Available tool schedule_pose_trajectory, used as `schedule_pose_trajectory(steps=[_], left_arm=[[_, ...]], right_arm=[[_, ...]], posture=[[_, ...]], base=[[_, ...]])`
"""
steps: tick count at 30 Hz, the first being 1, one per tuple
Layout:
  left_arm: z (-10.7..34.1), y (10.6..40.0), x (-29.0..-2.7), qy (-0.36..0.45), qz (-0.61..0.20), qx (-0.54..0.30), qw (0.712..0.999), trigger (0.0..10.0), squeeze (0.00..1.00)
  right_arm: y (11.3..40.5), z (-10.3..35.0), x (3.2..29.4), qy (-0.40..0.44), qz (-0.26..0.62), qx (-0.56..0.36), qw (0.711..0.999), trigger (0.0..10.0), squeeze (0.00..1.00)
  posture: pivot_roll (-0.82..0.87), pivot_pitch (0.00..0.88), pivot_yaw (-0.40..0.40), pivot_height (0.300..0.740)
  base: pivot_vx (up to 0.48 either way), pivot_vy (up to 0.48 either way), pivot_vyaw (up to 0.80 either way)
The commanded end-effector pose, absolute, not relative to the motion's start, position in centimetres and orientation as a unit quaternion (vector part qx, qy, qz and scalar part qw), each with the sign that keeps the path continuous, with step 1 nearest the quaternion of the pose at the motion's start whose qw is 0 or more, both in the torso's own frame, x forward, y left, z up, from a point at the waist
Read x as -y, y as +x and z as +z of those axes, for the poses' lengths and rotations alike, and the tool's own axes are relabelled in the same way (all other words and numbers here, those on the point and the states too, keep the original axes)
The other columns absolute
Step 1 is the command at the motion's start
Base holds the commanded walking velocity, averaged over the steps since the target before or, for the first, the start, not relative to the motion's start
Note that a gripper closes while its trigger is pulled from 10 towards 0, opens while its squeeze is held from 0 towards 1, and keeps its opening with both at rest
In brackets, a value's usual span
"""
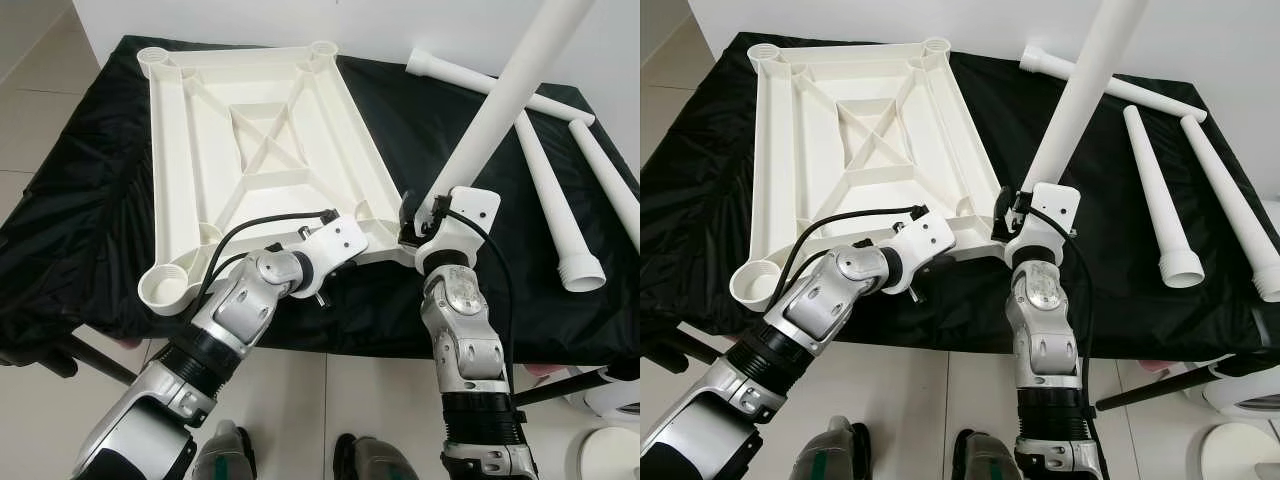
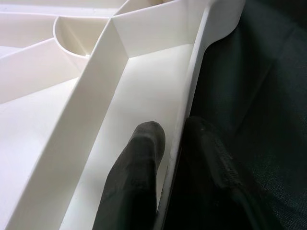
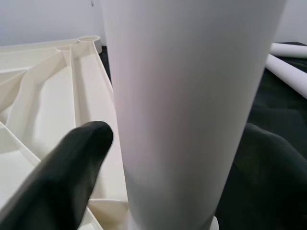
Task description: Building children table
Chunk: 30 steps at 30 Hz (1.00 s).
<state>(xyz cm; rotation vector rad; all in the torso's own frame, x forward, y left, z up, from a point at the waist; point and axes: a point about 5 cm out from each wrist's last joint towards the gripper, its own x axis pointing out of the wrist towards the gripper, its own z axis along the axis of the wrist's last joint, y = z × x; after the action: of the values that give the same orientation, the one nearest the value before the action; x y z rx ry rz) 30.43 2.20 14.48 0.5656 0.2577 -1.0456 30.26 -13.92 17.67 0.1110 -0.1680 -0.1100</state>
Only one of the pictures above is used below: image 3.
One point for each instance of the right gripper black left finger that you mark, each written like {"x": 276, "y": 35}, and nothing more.
{"x": 60, "y": 187}

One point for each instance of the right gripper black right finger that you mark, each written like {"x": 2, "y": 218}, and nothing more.
{"x": 263, "y": 191}

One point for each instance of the white plastic table top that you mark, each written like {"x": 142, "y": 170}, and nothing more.
{"x": 48, "y": 95}

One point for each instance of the white plastic table leg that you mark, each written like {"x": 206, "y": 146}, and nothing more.
{"x": 290, "y": 50}
{"x": 287, "y": 76}
{"x": 187, "y": 95}

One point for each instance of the black table cloth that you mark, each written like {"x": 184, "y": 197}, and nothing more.
{"x": 275, "y": 107}

